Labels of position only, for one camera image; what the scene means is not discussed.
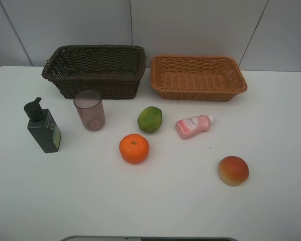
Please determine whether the dark brown wicker basket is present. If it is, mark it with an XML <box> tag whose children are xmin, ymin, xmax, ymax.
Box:
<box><xmin>42</xmin><ymin>45</ymin><xmax>146</xmax><ymax>99</ymax></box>

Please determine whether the green lime fruit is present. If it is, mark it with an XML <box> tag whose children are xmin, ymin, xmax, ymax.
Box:
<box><xmin>137</xmin><ymin>106</ymin><xmax>163</xmax><ymax>133</ymax></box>

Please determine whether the orange tangerine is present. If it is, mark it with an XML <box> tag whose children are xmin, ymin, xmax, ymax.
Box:
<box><xmin>119</xmin><ymin>134</ymin><xmax>149</xmax><ymax>164</ymax></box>

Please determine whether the dark green pump bottle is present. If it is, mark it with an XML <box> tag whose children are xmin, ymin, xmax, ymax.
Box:
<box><xmin>24</xmin><ymin>97</ymin><xmax>61</xmax><ymax>153</ymax></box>

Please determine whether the light orange wicker basket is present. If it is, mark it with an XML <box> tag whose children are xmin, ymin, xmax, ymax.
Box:
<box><xmin>150</xmin><ymin>55</ymin><xmax>247</xmax><ymax>102</ymax></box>

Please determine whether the pink lotion bottle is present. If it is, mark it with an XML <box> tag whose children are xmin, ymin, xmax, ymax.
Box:
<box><xmin>175</xmin><ymin>115</ymin><xmax>214</xmax><ymax>139</ymax></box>

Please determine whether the red yellow peach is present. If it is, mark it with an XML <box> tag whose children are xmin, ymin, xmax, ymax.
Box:
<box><xmin>218</xmin><ymin>156</ymin><xmax>249</xmax><ymax>186</ymax></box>

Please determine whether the translucent purple plastic cup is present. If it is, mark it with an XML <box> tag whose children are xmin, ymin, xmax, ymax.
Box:
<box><xmin>73</xmin><ymin>90</ymin><xmax>105</xmax><ymax>131</ymax></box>

